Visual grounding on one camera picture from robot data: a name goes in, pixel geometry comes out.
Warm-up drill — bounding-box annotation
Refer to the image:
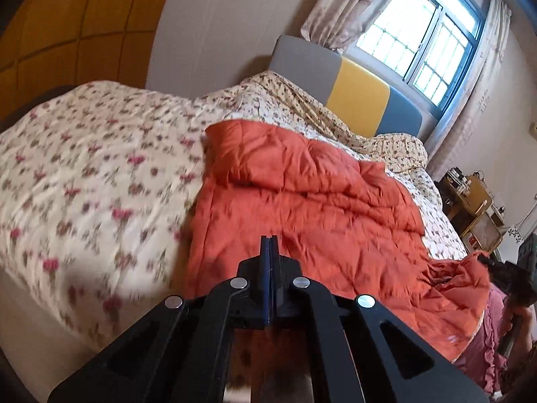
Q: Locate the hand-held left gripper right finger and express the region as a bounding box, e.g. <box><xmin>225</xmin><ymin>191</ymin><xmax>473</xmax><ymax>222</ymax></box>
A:
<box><xmin>269</xmin><ymin>235</ymin><xmax>490</xmax><ymax>403</ymax></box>

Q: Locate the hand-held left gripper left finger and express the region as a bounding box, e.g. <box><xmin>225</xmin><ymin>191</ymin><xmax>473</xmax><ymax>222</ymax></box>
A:
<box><xmin>47</xmin><ymin>235</ymin><xmax>271</xmax><ymax>403</ymax></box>

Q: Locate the red quilted jacket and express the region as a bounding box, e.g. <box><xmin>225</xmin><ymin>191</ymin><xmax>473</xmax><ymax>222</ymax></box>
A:
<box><xmin>182</xmin><ymin>120</ymin><xmax>491</xmax><ymax>364</ymax></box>

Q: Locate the person's right hand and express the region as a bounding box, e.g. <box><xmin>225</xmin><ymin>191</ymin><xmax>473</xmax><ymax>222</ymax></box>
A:
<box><xmin>503</xmin><ymin>300</ymin><xmax>533</xmax><ymax>345</ymax></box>

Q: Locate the wooden chair with cane back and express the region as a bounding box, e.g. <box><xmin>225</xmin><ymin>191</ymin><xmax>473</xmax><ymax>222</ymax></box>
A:
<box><xmin>465</xmin><ymin>213</ymin><xmax>503</xmax><ymax>258</ymax></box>

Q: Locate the pink ruffled cloth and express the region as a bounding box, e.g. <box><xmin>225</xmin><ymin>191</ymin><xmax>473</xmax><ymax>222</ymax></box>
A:
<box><xmin>461</xmin><ymin>285</ymin><xmax>511</xmax><ymax>393</ymax></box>

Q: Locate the dark wooden side table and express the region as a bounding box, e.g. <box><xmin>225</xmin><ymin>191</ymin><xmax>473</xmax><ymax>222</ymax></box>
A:
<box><xmin>435</xmin><ymin>168</ymin><xmax>475</xmax><ymax>238</ymax></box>

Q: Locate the long patterned curtain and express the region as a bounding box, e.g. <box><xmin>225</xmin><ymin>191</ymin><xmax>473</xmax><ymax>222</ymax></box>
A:
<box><xmin>430</xmin><ymin>0</ymin><xmax>515</xmax><ymax>178</ymax></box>

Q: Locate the floral quilt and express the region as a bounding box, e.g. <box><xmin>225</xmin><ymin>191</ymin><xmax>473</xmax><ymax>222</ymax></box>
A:
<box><xmin>0</xmin><ymin>71</ymin><xmax>469</xmax><ymax>351</ymax></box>

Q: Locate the grey and yellow headboard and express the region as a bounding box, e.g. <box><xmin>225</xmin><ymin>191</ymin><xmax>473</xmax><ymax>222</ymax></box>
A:
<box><xmin>268</xmin><ymin>35</ymin><xmax>435</xmax><ymax>145</ymax></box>

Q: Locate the barred window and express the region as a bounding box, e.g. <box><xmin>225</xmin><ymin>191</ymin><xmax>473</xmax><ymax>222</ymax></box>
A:
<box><xmin>344</xmin><ymin>0</ymin><xmax>490</xmax><ymax>121</ymax></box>

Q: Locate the short patterned curtain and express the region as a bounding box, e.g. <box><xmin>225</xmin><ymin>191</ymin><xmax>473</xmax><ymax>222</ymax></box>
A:
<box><xmin>301</xmin><ymin>0</ymin><xmax>414</xmax><ymax>56</ymax></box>

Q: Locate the wooden wardrobe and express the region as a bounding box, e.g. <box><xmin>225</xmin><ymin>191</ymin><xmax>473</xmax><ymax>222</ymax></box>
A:
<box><xmin>0</xmin><ymin>0</ymin><xmax>181</xmax><ymax>120</ymax></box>

